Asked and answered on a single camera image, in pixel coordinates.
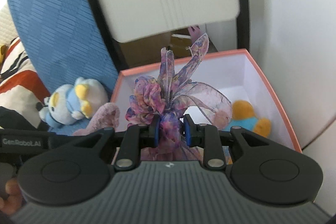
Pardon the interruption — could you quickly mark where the pale purple plush toy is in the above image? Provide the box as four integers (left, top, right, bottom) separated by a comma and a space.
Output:
72, 102, 120, 136

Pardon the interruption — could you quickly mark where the white chair with black frame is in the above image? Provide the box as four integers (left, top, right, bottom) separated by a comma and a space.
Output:
73, 0, 336, 72

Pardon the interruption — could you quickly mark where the brown cardboard box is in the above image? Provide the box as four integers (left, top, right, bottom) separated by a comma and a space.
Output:
120, 28, 219, 70

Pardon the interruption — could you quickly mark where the blue textured mat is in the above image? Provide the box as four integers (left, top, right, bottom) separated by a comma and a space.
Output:
7, 0, 119, 136

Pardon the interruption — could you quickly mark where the pink cardboard box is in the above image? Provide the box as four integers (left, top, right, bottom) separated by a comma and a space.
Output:
110, 48, 303, 165

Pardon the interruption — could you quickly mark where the person's left hand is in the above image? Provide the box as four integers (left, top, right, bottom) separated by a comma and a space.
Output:
0, 178, 26, 215

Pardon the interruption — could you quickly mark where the white blue penguin plush toy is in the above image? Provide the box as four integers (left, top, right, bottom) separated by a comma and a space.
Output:
36, 76, 109, 128

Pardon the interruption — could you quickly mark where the purple ribbon bow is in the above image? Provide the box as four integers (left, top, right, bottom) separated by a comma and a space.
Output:
125, 33, 233, 161

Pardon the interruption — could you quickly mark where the cream quilted headboard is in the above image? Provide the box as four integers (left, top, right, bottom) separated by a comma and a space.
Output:
0, 2, 17, 45

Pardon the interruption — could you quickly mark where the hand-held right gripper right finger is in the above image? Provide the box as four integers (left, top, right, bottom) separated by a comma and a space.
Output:
183, 114, 266, 171

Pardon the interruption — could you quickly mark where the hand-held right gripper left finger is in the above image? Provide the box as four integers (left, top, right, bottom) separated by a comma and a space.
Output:
71, 114, 160, 171

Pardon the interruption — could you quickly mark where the brown bear plush toy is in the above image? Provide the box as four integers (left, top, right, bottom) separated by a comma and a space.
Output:
221, 100, 272, 165

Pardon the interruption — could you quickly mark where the striped red black white blanket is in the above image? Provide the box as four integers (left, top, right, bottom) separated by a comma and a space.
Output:
0, 37, 52, 130

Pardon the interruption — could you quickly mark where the small pink object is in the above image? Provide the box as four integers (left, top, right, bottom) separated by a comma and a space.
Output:
188, 25, 203, 39

